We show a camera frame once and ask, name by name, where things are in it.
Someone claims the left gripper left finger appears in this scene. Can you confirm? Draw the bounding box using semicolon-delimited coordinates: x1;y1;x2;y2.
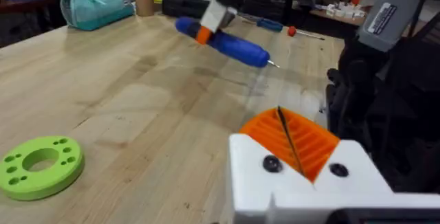
228;107;316;203

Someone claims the red-handled screwdriver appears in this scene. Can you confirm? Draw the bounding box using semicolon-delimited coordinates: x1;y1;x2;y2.
287;25;326;42

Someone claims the blue-handled screwdriver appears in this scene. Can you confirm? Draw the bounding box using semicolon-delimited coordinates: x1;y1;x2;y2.
240;13;285;34

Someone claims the teal zip bag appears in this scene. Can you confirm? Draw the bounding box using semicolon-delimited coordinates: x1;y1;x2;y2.
60;0;135;32

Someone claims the green disc with holes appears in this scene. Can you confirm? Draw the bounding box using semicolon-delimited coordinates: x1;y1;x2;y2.
0;135;85;201

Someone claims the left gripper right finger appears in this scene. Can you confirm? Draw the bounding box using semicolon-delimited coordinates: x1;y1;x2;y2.
278;107;393;194

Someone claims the black box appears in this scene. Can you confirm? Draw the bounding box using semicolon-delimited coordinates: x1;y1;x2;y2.
162;0;211;20

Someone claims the blue electric screwdriver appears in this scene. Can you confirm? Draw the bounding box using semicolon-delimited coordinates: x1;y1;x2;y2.
175;16;281;69

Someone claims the heap of white blocks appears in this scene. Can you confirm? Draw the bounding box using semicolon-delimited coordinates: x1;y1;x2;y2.
324;1;367;21

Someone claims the brown cup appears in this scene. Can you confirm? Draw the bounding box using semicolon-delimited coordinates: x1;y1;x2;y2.
134;0;156;18

